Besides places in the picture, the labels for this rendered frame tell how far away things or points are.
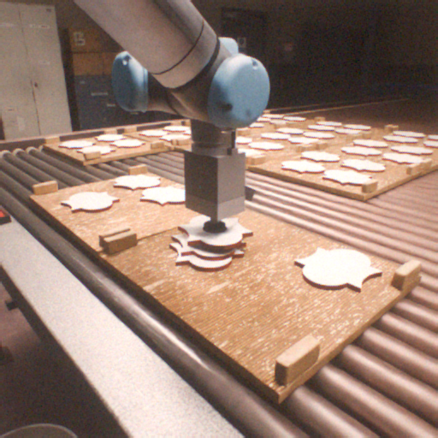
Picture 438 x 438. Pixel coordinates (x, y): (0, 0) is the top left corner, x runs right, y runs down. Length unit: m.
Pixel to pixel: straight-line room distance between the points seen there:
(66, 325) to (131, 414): 0.19
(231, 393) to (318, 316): 0.16
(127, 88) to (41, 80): 4.81
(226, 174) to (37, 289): 0.35
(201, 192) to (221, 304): 0.19
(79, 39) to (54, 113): 0.99
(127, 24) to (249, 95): 0.14
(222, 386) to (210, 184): 0.30
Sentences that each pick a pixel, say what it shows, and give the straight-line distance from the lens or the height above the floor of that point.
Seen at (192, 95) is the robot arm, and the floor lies 1.21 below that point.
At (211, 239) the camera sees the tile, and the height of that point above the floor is 0.97.
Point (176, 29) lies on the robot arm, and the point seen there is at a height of 1.27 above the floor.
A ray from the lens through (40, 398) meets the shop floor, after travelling 1.83.
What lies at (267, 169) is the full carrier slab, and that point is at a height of 0.94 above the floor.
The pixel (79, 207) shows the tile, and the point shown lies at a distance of 0.91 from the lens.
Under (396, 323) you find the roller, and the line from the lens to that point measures 0.58.
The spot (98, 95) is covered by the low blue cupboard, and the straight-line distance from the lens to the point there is 5.54.
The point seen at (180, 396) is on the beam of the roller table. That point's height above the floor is 0.92.
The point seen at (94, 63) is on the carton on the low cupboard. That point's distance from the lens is 5.63.
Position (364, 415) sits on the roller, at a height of 0.91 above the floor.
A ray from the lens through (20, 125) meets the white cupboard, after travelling 5.30.
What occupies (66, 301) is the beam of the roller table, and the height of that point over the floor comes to 0.92.
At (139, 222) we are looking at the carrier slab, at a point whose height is 0.94.
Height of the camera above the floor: 1.24
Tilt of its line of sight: 22 degrees down
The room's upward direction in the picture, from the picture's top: straight up
